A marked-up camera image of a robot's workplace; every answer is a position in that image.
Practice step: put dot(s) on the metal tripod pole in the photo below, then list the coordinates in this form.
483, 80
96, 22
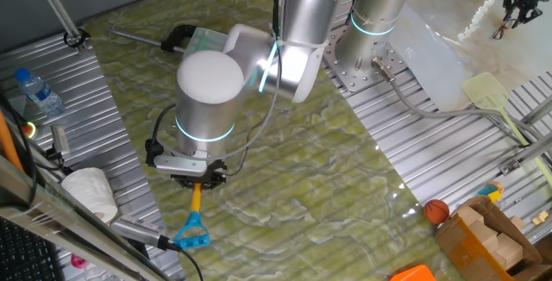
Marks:
56, 7

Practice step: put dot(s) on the black C-clamp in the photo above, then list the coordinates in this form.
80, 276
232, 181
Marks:
177, 35

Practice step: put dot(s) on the brown cardboard box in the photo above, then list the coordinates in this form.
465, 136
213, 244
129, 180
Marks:
461, 251

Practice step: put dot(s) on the small silver camera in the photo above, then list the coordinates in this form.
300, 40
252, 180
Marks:
60, 141

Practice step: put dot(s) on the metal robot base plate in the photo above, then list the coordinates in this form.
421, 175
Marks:
345, 76

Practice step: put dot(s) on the yellow toy block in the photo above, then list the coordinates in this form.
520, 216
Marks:
495, 196

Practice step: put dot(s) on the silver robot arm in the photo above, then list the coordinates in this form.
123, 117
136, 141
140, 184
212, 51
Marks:
207, 108

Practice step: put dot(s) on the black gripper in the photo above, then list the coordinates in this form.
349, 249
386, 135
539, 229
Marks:
213, 175

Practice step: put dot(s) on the small pale wooden block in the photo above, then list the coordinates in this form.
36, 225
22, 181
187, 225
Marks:
540, 217

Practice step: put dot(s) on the teal toy block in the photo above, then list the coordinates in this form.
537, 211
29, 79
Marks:
486, 190

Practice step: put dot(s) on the dark rimmed eyeglasses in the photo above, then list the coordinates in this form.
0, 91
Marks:
500, 32

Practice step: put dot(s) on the aluminium profile bar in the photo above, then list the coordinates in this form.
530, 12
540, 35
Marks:
535, 147
539, 110

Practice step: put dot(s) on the aluminium frame bar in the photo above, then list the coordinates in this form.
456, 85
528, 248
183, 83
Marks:
52, 216

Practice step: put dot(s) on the orange pole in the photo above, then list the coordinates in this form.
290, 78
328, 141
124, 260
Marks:
8, 143

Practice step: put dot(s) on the black keyboard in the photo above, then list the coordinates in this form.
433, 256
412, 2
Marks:
23, 255

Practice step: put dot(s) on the green marble pattern mat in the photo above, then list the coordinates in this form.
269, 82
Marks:
302, 229

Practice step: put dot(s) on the white marble pattern sheet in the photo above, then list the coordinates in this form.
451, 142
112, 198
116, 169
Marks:
440, 48

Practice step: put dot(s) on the silver grilled camera device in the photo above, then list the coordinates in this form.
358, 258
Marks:
136, 228

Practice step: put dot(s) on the clear water bottle blue cap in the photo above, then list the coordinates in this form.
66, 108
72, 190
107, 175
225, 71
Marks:
41, 95

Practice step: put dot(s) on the red emergency button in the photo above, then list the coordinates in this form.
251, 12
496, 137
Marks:
28, 131

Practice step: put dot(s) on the yellow fly swatter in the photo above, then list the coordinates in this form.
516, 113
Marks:
485, 89

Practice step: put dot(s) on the white toilet paper roll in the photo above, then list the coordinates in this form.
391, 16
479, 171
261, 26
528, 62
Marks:
90, 190

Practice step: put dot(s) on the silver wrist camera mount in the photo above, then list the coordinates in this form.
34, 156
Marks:
181, 165

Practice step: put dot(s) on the orange plastic container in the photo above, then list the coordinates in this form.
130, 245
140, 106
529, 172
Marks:
412, 274

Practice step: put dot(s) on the plain wooden block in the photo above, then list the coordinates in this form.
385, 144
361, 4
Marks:
517, 222
470, 215
483, 232
509, 251

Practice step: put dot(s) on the blue and yellow toy shovel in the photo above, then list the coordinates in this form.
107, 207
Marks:
196, 201

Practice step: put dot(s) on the pink small object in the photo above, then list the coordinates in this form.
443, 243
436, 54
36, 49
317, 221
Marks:
78, 261

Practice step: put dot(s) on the small toy basketball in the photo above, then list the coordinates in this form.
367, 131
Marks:
436, 212

